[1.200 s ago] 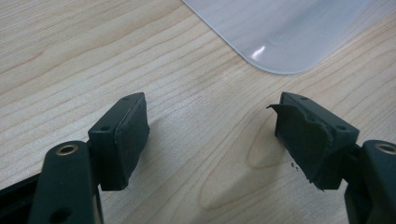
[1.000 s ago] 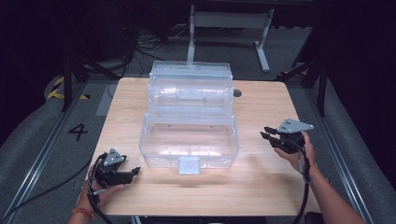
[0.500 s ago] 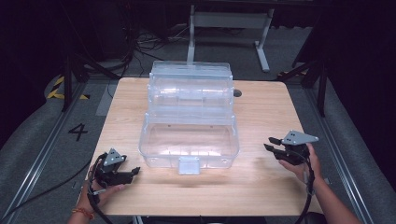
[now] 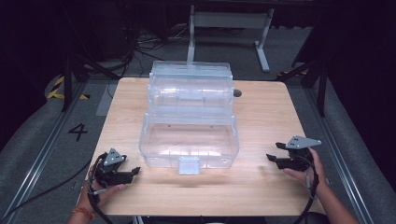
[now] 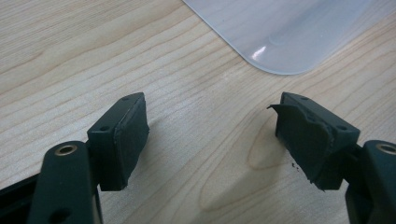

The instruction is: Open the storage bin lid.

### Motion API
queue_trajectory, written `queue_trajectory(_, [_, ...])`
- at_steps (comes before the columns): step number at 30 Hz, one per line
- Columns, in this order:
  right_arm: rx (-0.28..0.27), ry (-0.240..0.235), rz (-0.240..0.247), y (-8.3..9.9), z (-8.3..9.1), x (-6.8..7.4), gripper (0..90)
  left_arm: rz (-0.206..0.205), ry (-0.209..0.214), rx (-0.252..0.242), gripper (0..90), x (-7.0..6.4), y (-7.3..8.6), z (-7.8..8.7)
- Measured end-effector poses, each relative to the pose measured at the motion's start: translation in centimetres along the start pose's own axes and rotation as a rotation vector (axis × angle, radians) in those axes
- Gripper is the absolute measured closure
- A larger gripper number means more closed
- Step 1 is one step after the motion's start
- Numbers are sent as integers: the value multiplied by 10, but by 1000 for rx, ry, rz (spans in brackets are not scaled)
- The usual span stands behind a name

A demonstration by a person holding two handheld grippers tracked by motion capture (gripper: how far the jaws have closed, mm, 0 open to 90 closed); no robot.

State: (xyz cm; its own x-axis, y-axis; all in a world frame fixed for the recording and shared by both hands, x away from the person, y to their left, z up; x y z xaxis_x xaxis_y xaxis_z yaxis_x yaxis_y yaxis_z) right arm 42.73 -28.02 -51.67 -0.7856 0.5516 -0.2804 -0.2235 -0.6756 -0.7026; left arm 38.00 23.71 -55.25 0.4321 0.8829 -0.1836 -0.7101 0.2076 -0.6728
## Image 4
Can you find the person's right hand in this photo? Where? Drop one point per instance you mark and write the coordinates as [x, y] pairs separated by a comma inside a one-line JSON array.
[[316, 175]]

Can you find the person's left hand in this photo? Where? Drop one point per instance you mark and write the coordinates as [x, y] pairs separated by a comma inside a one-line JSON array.
[[93, 199]]

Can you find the white metal stand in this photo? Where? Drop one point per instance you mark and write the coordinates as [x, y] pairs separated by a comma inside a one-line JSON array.
[[230, 20]]

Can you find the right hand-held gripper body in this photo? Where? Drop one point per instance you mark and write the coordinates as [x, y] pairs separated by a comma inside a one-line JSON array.
[[300, 158]]

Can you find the clear plastic storage box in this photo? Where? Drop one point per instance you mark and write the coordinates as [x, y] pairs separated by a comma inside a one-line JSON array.
[[188, 143]]

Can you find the dark round table grommet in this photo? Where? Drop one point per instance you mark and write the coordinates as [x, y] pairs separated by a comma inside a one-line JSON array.
[[238, 93]]

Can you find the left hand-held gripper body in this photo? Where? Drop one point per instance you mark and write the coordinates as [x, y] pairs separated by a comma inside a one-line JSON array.
[[109, 174]]

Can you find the black tripod stand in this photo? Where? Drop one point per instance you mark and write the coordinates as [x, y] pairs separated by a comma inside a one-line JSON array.
[[322, 90], [67, 81]]

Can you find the metal floor rail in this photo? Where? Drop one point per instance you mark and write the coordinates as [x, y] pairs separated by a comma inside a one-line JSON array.
[[339, 149], [40, 155]]

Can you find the yellow black floor tape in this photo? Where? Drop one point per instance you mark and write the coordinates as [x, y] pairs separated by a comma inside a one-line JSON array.
[[56, 91]]

